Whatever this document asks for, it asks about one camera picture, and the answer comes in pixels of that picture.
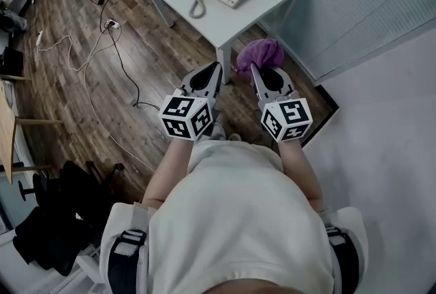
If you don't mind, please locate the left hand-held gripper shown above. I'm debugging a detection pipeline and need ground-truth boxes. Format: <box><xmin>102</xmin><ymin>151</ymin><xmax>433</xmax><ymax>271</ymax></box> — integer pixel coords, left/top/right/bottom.
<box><xmin>159</xmin><ymin>61</ymin><xmax>224</xmax><ymax>143</ymax></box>

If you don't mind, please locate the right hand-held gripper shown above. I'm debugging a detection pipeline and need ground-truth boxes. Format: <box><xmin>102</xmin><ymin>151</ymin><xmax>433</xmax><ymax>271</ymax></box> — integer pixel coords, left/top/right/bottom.
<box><xmin>251</xmin><ymin>63</ymin><xmax>313</xmax><ymax>143</ymax></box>

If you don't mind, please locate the white floor cable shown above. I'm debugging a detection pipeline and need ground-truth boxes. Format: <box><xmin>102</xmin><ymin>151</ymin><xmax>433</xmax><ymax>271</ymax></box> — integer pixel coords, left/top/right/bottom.
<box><xmin>35</xmin><ymin>29</ymin><xmax>157</xmax><ymax>173</ymax></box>

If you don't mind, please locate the black and grey harness strap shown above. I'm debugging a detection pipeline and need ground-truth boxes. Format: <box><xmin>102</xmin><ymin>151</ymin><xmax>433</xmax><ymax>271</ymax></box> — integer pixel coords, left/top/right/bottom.
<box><xmin>325</xmin><ymin>224</ymin><xmax>360</xmax><ymax>294</ymax></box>
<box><xmin>108</xmin><ymin>229</ymin><xmax>147</xmax><ymax>294</ymax></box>

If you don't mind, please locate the person's white shirt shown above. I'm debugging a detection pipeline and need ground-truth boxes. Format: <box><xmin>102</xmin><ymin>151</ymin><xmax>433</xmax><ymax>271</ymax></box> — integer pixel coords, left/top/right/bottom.
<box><xmin>98</xmin><ymin>139</ymin><xmax>371</xmax><ymax>294</ymax></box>

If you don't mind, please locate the person's right forearm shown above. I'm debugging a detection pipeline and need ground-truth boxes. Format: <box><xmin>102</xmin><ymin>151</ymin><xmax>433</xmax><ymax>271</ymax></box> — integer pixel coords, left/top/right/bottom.
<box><xmin>277</xmin><ymin>141</ymin><xmax>324</xmax><ymax>212</ymax></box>

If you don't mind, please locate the black floor cable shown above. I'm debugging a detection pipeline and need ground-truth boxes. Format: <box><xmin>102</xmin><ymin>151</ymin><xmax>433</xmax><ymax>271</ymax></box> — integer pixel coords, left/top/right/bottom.
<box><xmin>98</xmin><ymin>0</ymin><xmax>161</xmax><ymax>110</ymax></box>

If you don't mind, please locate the wooden desk with legs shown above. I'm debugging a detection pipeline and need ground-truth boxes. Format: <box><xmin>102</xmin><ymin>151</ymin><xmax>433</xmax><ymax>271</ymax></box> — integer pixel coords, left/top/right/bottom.
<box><xmin>0</xmin><ymin>80</ymin><xmax>65</xmax><ymax>184</ymax></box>

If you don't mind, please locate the person's left forearm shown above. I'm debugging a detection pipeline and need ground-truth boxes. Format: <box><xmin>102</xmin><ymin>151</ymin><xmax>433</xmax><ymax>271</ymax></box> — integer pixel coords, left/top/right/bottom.
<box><xmin>142</xmin><ymin>139</ymin><xmax>195</xmax><ymax>209</ymax></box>

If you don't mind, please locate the white table leg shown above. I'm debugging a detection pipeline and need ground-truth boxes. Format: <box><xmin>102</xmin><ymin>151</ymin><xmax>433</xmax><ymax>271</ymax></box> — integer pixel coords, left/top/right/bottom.
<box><xmin>216</xmin><ymin>44</ymin><xmax>233</xmax><ymax>85</ymax></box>
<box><xmin>142</xmin><ymin>0</ymin><xmax>175</xmax><ymax>29</ymax></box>

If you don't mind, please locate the black office chair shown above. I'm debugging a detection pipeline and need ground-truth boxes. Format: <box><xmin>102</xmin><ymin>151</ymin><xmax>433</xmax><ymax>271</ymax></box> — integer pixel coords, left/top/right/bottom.
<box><xmin>13</xmin><ymin>159</ymin><xmax>125</xmax><ymax>277</ymax></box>

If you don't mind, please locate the purple cloth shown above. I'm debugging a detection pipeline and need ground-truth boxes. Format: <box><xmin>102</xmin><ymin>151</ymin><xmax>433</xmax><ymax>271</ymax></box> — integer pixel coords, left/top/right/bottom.
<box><xmin>236</xmin><ymin>38</ymin><xmax>285</xmax><ymax>78</ymax></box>

